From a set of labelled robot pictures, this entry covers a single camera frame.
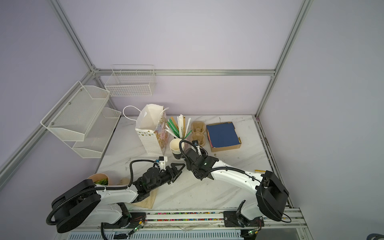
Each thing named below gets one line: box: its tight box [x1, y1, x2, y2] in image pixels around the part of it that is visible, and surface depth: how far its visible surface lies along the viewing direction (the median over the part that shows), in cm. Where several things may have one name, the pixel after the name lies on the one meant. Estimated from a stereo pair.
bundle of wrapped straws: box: [164, 114, 192, 140], surface depth 95 cm
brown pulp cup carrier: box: [190, 121, 206, 148], surface depth 106 cm
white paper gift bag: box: [122, 104, 170, 156], surface depth 90 cm
